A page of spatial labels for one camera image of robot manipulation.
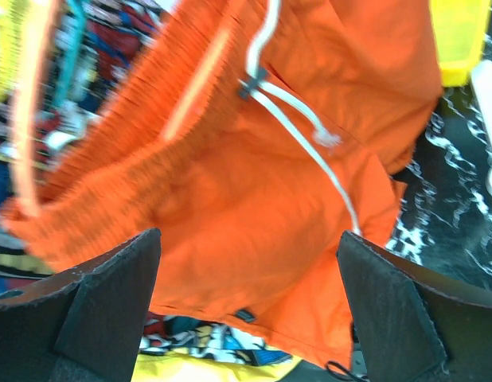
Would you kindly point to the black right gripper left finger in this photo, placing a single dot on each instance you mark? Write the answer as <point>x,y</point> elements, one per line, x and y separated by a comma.
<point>85,323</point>

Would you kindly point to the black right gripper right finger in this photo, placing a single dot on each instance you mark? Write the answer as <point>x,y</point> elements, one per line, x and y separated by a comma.
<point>414,324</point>

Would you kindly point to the orange shorts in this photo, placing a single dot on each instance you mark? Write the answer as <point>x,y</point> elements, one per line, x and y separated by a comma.
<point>353,84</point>

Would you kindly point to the yellow shorts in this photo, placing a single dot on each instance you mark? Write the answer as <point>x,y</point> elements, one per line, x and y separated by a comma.
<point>184,368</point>

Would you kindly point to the teal plastic hanger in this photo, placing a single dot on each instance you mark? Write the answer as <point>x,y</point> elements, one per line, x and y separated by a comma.
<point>68,64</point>

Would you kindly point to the comic print shorts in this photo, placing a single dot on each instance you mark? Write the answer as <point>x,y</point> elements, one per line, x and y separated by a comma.
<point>214,342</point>

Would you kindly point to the white clothes rack base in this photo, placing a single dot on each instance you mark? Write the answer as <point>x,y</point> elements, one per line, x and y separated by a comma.
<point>481,83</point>

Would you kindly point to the yellow plastic bin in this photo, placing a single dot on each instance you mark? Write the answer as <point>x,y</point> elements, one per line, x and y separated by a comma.
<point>460,27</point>

